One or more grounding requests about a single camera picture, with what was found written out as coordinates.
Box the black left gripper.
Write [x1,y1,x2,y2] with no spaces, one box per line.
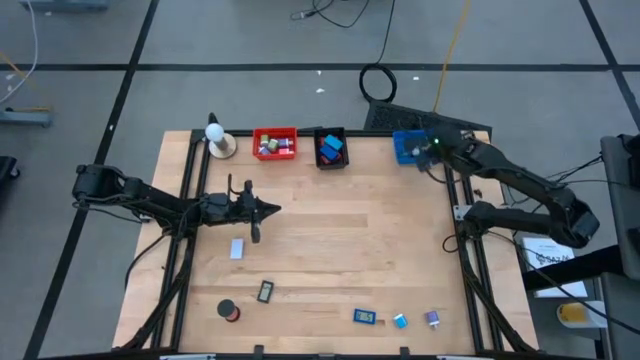
[227,174,283,245]

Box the red plastic basket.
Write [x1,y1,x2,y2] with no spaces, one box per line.
[251,126,299,162]

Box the blue plastic basket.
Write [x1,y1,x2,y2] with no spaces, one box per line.
[391,128,437,167]

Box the black perforated mat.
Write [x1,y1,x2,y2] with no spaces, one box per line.
[363,98,494,136]

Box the black digital thermometer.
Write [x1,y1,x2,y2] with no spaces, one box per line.
[256,279,276,305]

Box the black plastic basket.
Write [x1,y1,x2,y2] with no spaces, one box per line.
[313,126,350,171]

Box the white bulb table lamp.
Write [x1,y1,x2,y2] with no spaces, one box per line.
[204,122,238,160]

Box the black and red spool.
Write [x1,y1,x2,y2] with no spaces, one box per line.
[216,298,242,323]

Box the white paper sheet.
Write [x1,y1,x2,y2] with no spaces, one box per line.
[519,236,590,300]

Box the black diagonal bar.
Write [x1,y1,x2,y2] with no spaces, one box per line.
[522,243,626,292]

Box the yellow white container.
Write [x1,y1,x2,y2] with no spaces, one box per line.
[556,301,609,330]

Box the grey cabinet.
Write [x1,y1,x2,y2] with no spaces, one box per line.
[597,272,640,360]

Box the grey floor box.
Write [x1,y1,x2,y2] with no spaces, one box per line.
[0,107,54,127]

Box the black floor object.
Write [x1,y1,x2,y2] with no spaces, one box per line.
[0,155,21,194]

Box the black metal table frame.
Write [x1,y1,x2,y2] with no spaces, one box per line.
[119,127,539,354]

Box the black coiled cable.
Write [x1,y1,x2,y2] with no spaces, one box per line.
[357,0,399,104]

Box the yellow cable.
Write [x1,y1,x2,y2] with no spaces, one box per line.
[432,0,473,113]

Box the black tangled floor cable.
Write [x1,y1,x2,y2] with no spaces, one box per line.
[289,0,372,30]

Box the white floor cable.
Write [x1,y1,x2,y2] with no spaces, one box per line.
[0,0,40,106]

